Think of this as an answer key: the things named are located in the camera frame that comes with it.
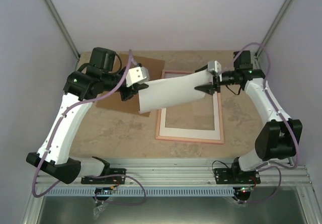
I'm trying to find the white paper sheet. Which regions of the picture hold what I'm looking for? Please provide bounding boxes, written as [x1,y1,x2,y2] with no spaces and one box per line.
[138,70,211,114]

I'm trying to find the clear acrylic sheet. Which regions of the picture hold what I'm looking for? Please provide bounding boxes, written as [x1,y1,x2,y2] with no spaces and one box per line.
[165,98,215,130]

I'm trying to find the pink picture frame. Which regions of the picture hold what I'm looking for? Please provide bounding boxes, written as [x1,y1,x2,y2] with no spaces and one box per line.
[155,69,224,146]

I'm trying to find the white mat board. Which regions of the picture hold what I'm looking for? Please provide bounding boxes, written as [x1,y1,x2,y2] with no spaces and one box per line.
[158,71,222,141]

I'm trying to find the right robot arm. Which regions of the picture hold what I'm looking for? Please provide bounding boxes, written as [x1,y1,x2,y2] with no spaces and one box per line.
[195,50,302,184]

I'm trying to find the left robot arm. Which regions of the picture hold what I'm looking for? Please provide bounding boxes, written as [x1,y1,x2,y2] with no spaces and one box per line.
[26,47,149,184]

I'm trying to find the brown backing board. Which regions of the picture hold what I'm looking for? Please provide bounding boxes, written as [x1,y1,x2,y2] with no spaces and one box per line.
[96,55,165,117]

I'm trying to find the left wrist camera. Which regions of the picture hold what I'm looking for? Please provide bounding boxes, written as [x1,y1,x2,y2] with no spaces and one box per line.
[125,66,150,87]

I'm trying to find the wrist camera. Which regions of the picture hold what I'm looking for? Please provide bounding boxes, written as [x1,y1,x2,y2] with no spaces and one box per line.
[125,66,150,87]
[207,60,222,74]

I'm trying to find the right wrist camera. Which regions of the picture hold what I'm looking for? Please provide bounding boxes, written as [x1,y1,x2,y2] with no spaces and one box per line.
[207,60,222,74]

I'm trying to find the aluminium rail base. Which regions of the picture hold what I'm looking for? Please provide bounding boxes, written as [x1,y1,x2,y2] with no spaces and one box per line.
[23,159,321,223]

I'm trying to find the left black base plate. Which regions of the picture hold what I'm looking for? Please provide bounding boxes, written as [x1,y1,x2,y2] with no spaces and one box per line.
[81,168,126,185]

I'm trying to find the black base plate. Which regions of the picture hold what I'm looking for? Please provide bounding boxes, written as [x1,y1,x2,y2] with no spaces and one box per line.
[81,168,126,185]
[213,168,261,185]

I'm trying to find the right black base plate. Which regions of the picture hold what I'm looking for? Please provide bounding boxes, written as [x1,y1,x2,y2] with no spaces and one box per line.
[213,168,261,185]

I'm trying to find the right corner aluminium post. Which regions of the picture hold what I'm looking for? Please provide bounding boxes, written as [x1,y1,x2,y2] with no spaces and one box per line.
[254,0,304,57]

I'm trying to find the blue grey cable duct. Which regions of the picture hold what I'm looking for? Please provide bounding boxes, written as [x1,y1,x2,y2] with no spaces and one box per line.
[47,187,234,197]

